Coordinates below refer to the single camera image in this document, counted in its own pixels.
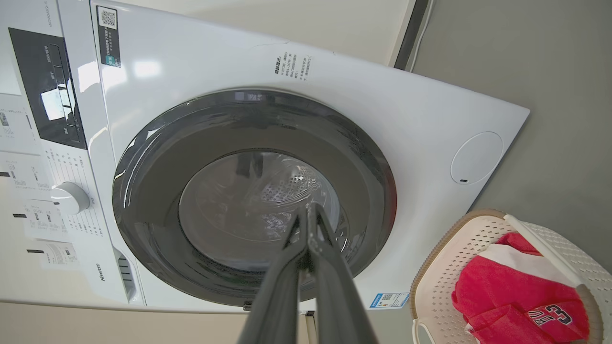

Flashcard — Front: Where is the red and white jersey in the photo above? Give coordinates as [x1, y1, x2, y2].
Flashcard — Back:
[451, 233, 590, 344]

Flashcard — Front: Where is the black QR code sticker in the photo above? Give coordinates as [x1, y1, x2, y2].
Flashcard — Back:
[96, 5, 122, 68]

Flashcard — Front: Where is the clear printed text sticker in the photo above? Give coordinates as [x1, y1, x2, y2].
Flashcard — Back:
[273, 52, 314, 82]

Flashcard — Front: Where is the white front-load washing machine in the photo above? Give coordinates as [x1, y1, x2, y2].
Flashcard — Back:
[0, 0, 530, 316]

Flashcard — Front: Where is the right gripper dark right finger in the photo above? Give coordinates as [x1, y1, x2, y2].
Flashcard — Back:
[306, 203, 379, 344]

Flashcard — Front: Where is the dark wall trim strip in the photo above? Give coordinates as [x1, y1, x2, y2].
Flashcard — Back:
[393, 0, 430, 72]

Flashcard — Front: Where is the round white filter cover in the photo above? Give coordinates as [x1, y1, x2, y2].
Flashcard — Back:
[450, 131, 504, 186]

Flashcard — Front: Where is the dark round washer door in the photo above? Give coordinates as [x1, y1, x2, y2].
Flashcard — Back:
[112, 89, 397, 307]

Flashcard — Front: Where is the white washer control knob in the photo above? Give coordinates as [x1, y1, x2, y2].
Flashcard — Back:
[50, 181, 91, 216]

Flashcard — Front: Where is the beige perforated laundry basket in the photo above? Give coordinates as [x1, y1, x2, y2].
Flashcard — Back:
[410, 209, 612, 344]

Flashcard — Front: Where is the blue energy label sticker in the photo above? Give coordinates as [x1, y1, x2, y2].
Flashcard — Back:
[368, 292, 410, 310]

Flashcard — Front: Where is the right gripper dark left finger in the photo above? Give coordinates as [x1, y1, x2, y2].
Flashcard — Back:
[237, 203, 309, 344]

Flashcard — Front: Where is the white wall cable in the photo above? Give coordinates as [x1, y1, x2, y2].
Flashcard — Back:
[408, 0, 435, 73]

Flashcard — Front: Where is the black washer display panel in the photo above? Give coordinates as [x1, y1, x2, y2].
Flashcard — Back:
[8, 27, 88, 151]

